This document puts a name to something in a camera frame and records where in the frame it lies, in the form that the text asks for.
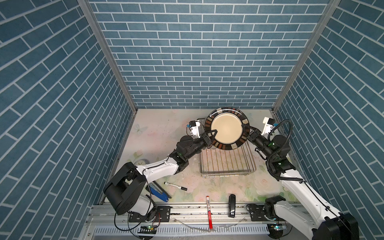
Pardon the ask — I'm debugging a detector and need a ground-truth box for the aluminium corner post right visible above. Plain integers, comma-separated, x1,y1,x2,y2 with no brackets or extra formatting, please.
271,0,341,114

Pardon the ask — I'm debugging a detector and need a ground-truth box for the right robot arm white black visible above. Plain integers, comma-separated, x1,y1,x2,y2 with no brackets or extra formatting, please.
242,120,359,240

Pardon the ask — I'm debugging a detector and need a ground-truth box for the black white marker pen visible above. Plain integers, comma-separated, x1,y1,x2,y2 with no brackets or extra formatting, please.
164,182,188,191

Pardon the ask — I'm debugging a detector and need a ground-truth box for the red white pen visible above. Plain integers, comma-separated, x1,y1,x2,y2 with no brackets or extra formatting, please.
206,196,213,231

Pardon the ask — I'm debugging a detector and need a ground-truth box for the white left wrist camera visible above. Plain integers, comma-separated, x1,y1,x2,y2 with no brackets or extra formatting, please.
187,120,204,139

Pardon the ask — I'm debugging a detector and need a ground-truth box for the aluminium corner post left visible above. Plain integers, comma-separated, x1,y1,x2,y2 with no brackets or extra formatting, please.
78,0,138,114

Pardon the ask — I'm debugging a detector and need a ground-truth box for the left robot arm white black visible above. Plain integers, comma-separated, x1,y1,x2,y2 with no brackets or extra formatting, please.
103,130,218,221

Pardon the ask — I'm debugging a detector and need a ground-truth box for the aluminium corner post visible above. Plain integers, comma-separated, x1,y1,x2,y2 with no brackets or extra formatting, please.
271,0,341,114
78,0,138,114

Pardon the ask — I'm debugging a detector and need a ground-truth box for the blue stapler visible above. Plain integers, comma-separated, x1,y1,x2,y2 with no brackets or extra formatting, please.
146,181,172,203

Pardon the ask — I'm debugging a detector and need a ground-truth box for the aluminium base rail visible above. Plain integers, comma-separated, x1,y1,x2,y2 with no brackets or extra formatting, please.
86,202,331,226

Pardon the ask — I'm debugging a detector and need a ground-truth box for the black rectangular remote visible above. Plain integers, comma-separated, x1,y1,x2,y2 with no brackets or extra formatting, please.
228,194,236,218

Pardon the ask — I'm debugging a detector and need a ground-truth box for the metal wire dish rack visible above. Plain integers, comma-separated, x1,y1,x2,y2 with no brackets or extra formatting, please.
196,117,257,178

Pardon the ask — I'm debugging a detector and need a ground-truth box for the white cable comb strip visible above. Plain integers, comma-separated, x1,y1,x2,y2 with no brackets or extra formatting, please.
93,224,270,237

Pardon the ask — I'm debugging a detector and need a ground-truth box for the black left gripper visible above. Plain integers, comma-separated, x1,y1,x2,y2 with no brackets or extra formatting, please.
183,130,217,161

